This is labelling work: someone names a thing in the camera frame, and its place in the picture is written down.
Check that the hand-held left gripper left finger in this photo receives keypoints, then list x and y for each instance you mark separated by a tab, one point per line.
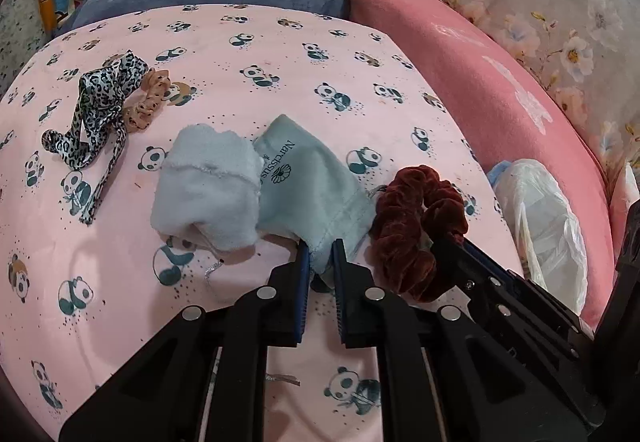
301	292

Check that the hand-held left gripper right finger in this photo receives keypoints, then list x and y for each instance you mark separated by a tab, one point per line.
340	292

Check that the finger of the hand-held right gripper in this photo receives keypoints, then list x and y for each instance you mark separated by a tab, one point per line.
520	284
480	292

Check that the white plastic bin bag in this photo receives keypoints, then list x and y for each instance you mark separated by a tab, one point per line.
545	227

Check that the dark red velvet scrunchie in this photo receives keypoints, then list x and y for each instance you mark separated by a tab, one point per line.
405	232

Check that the light blue waste bin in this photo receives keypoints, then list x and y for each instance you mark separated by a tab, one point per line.
497	174

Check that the pink blanket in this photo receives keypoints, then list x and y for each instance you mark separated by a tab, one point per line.
475	86

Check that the beige dotted scrunchie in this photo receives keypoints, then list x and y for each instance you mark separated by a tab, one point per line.
152	84

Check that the leopard print ribbon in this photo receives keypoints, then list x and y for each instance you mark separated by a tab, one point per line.
100	91

